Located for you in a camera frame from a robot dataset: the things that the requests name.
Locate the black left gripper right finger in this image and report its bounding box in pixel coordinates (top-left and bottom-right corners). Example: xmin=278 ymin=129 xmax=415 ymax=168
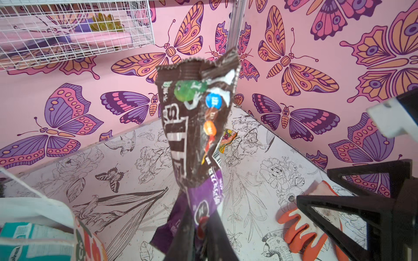
xmin=205 ymin=211 xmax=239 ymax=261

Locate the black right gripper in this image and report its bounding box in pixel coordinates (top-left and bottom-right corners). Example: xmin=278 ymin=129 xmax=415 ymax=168
xmin=297 ymin=159 xmax=418 ymax=261

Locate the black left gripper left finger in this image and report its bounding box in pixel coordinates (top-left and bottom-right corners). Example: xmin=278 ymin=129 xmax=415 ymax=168
xmin=164 ymin=202 xmax=196 ymax=261

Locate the orange lemon candy bag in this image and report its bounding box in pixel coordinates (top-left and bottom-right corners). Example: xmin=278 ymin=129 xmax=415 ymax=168
xmin=218 ymin=129 xmax=238 ymax=154

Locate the brown chocolate candy packet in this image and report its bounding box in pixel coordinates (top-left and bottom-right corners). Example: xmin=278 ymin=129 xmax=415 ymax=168
xmin=151 ymin=49 xmax=241 ymax=261

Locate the teal mint candy bag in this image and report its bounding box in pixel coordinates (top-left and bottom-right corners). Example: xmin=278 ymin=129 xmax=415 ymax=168
xmin=1 ymin=223 xmax=74 ymax=261

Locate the white floral paper bag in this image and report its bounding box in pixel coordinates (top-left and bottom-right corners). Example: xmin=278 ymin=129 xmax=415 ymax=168
xmin=1 ymin=168 xmax=108 ymax=261

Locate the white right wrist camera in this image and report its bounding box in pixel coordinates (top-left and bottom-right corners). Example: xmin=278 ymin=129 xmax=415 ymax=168
xmin=366 ymin=89 xmax=418 ymax=141

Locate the clear wall basket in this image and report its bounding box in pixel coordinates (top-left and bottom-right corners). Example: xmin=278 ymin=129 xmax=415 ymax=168
xmin=1 ymin=1 xmax=155 ymax=71

